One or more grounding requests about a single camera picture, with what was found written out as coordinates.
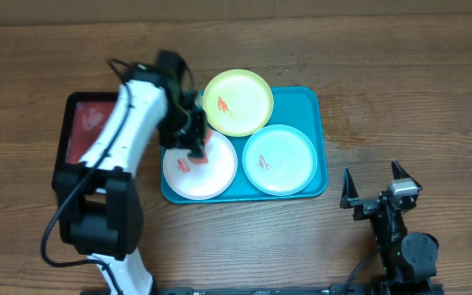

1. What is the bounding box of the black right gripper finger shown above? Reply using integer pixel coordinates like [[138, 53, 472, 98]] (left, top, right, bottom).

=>
[[391, 160, 421, 189], [341, 168, 359, 202]]

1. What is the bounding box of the dark red rectangular tray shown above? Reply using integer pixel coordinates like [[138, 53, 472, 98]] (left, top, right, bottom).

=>
[[52, 92, 137, 198]]

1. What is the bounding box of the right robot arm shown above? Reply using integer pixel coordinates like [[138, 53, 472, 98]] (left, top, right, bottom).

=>
[[340, 160, 443, 294]]

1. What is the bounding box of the green-rimmed plate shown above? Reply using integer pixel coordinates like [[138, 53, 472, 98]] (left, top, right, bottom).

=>
[[202, 70, 274, 137]]

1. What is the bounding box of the light blue plate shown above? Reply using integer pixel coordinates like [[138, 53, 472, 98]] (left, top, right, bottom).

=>
[[243, 125, 318, 197]]

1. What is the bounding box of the green and orange sponge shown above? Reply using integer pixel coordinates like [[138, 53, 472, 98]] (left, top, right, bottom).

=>
[[188, 128, 212, 165]]

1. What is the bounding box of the teal plastic serving tray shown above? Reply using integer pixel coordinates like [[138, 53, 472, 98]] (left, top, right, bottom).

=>
[[161, 85, 329, 205]]

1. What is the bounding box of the white plate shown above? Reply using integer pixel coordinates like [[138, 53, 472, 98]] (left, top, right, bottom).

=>
[[161, 131, 238, 204]]

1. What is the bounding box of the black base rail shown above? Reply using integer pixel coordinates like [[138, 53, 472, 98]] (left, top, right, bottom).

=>
[[79, 284, 445, 295]]

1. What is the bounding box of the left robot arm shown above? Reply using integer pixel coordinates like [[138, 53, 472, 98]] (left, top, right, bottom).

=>
[[40, 61, 208, 294]]

